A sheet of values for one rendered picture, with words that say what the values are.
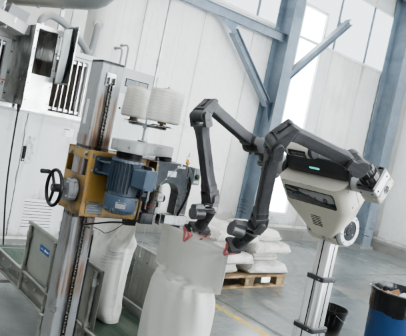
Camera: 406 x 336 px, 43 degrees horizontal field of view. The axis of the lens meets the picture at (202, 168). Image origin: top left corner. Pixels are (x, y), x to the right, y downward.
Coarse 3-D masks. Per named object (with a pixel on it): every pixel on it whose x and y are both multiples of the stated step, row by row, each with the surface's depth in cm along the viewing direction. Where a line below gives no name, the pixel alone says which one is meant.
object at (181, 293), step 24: (168, 240) 256; (192, 240) 238; (168, 264) 252; (192, 264) 237; (216, 264) 230; (168, 288) 240; (192, 288) 233; (216, 288) 229; (144, 312) 253; (168, 312) 237; (192, 312) 229
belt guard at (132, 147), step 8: (112, 144) 229; (120, 144) 225; (128, 144) 225; (136, 144) 225; (144, 144) 228; (152, 144) 250; (128, 152) 225; (136, 152) 226; (144, 152) 228; (152, 152) 236; (160, 152) 248; (168, 152) 262
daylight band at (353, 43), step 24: (240, 0) 792; (264, 0) 822; (312, 0) 890; (336, 0) 929; (360, 0) 971; (336, 24) 940; (360, 24) 983; (384, 24) 1030; (336, 48) 951; (360, 48) 995; (384, 48) 1043
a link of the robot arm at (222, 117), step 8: (200, 104) 231; (208, 104) 227; (216, 104) 229; (192, 112) 229; (200, 112) 225; (216, 112) 231; (224, 112) 235; (192, 120) 229; (200, 120) 225; (216, 120) 237; (224, 120) 235; (232, 120) 239; (232, 128) 239; (240, 128) 243; (240, 136) 244; (248, 136) 246; (256, 136) 247; (248, 144) 248; (256, 144) 247; (248, 152) 256
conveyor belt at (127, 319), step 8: (8, 248) 392; (16, 248) 396; (24, 248) 401; (16, 256) 376; (128, 312) 309; (96, 320) 287; (120, 320) 294; (128, 320) 297; (136, 320) 299; (96, 328) 276; (104, 328) 278; (112, 328) 280; (120, 328) 283; (128, 328) 285; (136, 328) 287
